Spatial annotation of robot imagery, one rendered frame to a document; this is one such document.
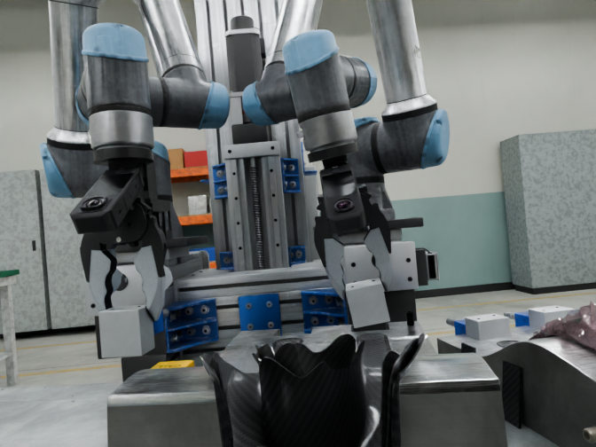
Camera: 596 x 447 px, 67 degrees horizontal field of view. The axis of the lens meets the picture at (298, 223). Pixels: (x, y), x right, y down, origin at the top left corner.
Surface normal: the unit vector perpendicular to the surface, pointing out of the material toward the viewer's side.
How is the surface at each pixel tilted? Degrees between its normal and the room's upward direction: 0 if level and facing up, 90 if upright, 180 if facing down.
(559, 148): 90
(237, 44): 90
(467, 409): 83
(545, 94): 90
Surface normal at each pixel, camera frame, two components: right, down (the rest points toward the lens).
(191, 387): -0.10, -0.99
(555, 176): 0.06, -0.02
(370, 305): -0.10, 0.12
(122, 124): 0.34, -0.04
